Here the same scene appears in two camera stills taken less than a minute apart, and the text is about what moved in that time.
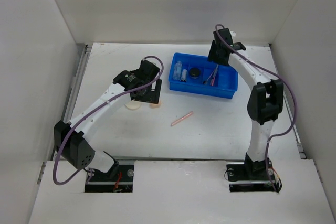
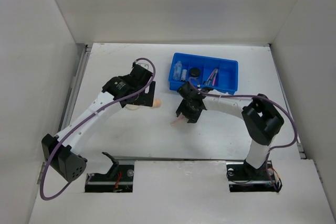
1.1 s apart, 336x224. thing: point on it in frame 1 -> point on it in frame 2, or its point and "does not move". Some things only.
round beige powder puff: x=133 y=105 does not move
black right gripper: x=211 y=55 -> x=193 y=117
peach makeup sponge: x=155 y=106 does not move
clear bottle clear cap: x=178 y=71 does not move
